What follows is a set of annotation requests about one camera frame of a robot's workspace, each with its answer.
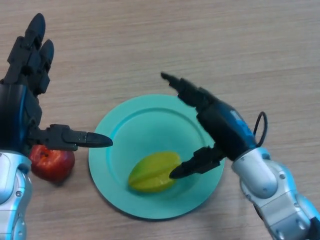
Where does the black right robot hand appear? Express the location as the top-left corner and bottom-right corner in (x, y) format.
(160, 72), (258, 180)

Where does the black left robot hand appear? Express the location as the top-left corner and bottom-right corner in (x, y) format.
(0, 12), (114, 157)

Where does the yellow green starfruit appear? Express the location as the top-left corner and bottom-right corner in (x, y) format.
(127, 151), (182, 194)

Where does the teal green round plate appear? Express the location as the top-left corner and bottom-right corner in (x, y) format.
(88, 93), (226, 220)

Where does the red apple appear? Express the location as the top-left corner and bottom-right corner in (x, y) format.
(28, 144), (76, 185)

